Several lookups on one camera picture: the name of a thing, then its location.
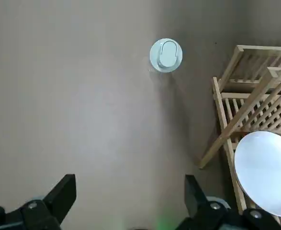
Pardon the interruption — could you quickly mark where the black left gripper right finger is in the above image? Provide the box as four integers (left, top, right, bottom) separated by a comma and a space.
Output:
176, 174, 281, 230

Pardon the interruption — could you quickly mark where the pale round plate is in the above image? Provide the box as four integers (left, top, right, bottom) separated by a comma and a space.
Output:
234, 130, 281, 218

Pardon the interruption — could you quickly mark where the wooden dish rack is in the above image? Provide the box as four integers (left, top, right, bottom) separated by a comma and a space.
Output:
199, 45, 281, 227

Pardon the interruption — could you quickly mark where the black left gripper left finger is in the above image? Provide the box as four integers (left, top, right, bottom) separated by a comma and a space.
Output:
0, 174, 77, 230

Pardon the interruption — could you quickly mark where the clear bottle white cap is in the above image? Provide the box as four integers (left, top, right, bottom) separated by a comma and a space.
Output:
149, 38, 183, 74

